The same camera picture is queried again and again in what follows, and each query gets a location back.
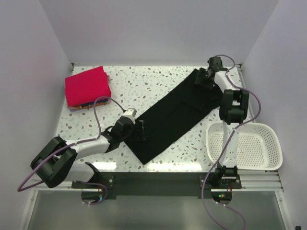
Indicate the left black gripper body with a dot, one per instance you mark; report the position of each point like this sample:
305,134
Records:
131,135

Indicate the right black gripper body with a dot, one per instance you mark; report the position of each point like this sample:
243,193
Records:
210,82

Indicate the black t shirt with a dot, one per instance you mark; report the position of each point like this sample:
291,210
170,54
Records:
173,116

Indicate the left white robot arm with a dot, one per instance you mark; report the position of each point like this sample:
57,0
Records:
55,161

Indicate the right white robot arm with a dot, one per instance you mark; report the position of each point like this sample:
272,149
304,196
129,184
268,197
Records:
233,108

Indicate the folded orange t shirt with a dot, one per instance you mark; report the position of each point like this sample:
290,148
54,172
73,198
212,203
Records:
88,105

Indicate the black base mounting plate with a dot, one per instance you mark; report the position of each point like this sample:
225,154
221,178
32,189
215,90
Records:
153,184

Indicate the folded pink t shirt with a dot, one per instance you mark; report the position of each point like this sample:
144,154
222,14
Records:
86,87

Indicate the white perforated plastic basket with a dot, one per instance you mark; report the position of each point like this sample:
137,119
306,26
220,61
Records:
258,147

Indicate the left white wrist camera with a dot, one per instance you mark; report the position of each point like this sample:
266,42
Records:
130,113

